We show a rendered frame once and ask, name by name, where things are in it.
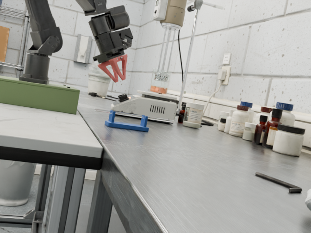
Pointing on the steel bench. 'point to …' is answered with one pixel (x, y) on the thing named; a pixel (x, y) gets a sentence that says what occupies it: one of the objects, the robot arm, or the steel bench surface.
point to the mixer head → (170, 13)
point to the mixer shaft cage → (166, 49)
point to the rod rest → (127, 124)
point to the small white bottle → (228, 122)
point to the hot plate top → (156, 95)
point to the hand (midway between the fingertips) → (119, 78)
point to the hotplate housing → (148, 107)
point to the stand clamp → (201, 5)
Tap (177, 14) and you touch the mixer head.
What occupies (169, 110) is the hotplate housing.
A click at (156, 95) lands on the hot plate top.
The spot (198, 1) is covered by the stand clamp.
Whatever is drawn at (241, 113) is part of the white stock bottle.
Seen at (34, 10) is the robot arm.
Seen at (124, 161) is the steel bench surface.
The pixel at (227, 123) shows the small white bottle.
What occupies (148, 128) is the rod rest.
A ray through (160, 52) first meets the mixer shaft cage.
